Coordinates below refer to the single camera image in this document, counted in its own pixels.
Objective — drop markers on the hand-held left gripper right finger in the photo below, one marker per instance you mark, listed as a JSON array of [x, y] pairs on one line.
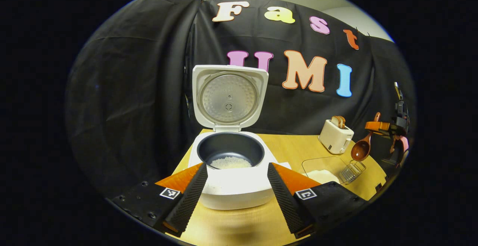
[[285, 201]]

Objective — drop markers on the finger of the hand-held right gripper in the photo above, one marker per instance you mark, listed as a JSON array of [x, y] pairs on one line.
[[377, 127]]

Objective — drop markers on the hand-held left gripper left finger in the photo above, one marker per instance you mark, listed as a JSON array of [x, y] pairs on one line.
[[190, 197]]

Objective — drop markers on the brown wooden spoon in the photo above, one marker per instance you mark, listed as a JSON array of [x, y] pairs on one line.
[[360, 150]]

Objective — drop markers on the white rice cooker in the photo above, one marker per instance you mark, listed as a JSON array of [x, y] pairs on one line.
[[231, 190]]

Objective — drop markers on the white rice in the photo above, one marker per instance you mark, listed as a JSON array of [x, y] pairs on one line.
[[230, 162], [325, 177]]

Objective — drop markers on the toast bread slice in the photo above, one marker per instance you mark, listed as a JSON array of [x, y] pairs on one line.
[[341, 122], [334, 122]]

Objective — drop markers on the white toaster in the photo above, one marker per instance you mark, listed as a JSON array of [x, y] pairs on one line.
[[334, 137]]

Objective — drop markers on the clear plastic container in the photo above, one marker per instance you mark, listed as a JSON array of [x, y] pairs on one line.
[[321, 162]]

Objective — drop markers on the black backdrop cloth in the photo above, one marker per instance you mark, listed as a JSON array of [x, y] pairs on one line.
[[130, 89]]

